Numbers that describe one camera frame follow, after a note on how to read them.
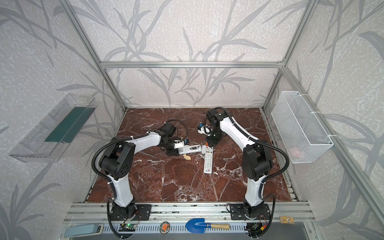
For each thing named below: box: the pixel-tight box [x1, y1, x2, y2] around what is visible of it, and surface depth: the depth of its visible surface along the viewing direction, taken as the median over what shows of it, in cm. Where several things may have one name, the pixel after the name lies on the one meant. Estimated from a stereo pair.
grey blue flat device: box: [63, 224, 104, 238], surface depth 67 cm
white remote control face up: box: [203, 145, 214, 174], surface depth 92 cm
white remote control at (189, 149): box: [178, 144, 202, 155], surface depth 98 cm
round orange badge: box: [159, 221, 171, 234], surface depth 71 cm
